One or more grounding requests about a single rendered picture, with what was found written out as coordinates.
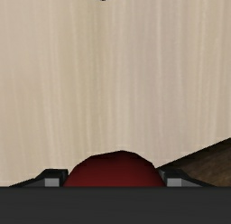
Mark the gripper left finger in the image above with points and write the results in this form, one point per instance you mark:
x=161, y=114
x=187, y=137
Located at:
x=51, y=177

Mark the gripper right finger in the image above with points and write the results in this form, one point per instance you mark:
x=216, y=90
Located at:
x=175, y=177

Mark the brown cutting board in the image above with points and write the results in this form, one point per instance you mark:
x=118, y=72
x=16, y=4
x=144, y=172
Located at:
x=207, y=164

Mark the red tomato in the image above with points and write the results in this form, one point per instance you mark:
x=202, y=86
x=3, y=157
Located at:
x=114, y=170

